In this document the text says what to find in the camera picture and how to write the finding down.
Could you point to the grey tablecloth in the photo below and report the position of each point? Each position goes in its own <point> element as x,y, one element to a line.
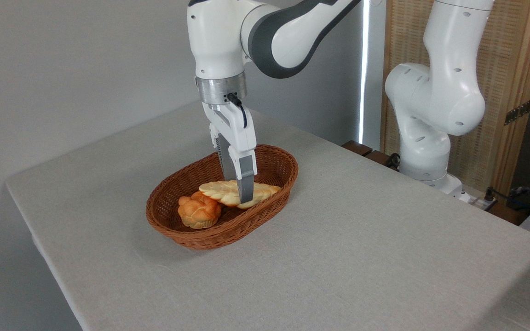
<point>338,253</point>

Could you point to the white power strip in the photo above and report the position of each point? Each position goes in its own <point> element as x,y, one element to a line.
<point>476,201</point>

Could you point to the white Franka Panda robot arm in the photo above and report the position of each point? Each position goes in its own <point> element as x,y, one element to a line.
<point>219,37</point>

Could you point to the dark brown wooden block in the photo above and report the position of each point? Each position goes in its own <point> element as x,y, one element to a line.
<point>377,157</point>
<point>357,147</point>

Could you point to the silver metal wrist flange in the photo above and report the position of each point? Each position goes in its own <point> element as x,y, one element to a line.
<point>214,89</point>

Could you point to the brown oval wicker basket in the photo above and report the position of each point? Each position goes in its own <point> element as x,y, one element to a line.
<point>274,165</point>

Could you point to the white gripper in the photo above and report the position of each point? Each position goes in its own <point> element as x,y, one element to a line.
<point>235,126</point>

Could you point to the orange round bread bun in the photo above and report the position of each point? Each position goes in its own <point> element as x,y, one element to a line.
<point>198,211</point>

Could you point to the dark metal screen hinge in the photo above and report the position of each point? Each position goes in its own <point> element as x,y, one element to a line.
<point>518,111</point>

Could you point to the pale braided bread loaf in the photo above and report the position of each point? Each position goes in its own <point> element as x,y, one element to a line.
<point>219,191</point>

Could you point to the wooden rattan folding screen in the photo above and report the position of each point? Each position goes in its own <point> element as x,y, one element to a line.
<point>509,55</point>

